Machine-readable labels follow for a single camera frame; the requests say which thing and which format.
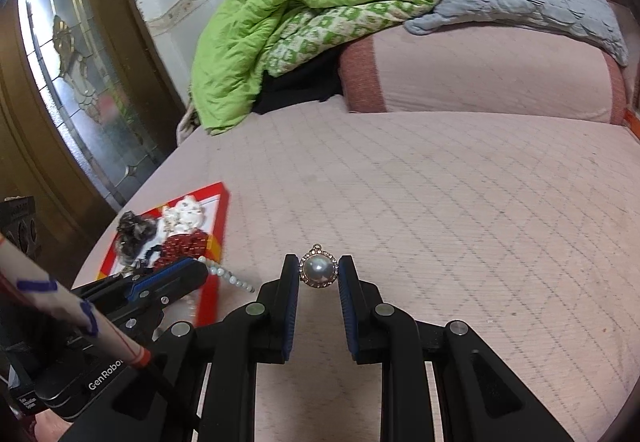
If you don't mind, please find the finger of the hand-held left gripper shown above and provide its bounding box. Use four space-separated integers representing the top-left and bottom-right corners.
124 257 210 311

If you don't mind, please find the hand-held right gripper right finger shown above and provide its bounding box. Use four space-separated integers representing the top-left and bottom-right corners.
338 253 576 442

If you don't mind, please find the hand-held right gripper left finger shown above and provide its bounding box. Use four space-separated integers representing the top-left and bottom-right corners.
65 253 301 442

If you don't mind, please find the red polka dot scrunchie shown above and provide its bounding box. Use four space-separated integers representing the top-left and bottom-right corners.
152 229 211 273

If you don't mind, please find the pearl pendant with rhinestone rim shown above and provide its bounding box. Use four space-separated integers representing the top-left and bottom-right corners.
299 243 341 289

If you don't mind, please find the white pearl strand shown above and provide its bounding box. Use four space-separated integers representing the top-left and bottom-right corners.
184 255 257 324

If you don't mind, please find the red framed tray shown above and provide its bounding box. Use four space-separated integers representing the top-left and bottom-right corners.
97 181 231 329

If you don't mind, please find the dark flower hair accessory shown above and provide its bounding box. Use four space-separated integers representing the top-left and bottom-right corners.
116 211 159 259

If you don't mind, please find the white dotted scrunchie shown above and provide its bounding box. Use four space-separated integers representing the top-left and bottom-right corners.
159 195 207 236

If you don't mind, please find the pink quilted bed mat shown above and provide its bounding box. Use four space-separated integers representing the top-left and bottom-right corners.
70 110 640 442

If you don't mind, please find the beige cloth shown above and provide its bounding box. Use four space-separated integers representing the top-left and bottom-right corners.
176 102 203 146

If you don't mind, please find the black speaker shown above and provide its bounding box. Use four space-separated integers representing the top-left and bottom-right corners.
0 195 44 269

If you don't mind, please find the dark cloth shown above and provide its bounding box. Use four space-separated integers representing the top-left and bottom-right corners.
250 47 349 116

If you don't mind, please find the wooden door with glass panel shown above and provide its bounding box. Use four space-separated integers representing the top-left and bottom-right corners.
0 0 189 284

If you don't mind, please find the pink bolster with red ends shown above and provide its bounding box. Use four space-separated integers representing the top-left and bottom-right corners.
337 20 629 126

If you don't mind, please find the green patterned quilt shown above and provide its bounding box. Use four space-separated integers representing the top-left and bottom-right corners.
190 0 455 137

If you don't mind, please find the plastic bottle with orange label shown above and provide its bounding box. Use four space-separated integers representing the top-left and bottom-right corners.
622 105 640 141

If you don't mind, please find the pink pillow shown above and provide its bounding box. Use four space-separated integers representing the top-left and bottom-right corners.
595 0 640 111

